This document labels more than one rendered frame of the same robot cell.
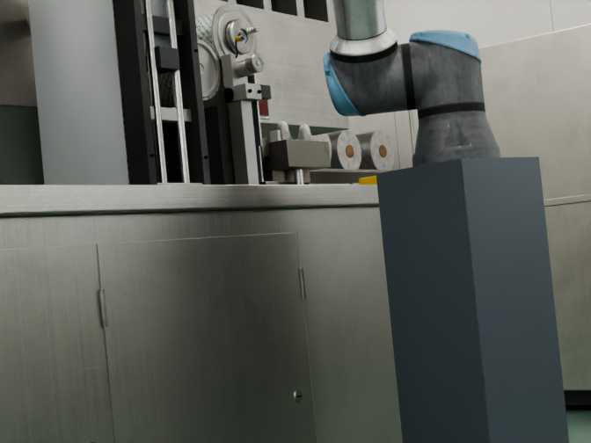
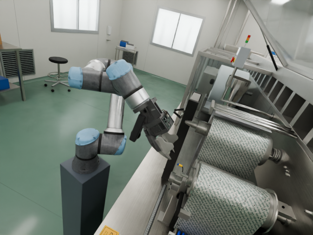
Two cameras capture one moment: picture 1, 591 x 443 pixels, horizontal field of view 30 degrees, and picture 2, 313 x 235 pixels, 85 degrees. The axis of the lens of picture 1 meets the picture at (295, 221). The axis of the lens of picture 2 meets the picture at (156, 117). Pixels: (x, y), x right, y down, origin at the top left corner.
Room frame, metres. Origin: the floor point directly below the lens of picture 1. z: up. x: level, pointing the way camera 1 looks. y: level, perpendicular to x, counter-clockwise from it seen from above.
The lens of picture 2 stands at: (2.69, -0.28, 1.72)
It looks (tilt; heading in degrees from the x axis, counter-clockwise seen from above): 28 degrees down; 156
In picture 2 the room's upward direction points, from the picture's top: 15 degrees clockwise
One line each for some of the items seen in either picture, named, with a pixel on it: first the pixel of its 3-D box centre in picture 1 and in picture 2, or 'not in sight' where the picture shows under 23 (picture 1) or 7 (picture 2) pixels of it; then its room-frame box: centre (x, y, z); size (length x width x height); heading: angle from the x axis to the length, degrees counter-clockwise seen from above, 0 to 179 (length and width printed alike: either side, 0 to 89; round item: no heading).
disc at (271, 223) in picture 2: not in sight; (264, 209); (2.48, 0.30, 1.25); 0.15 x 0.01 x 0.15; 143
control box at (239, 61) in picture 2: not in sight; (239, 56); (1.91, 0.45, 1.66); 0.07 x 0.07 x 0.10; 55
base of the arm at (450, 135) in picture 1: (454, 136); (86, 157); (1.89, -0.29, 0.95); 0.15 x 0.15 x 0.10
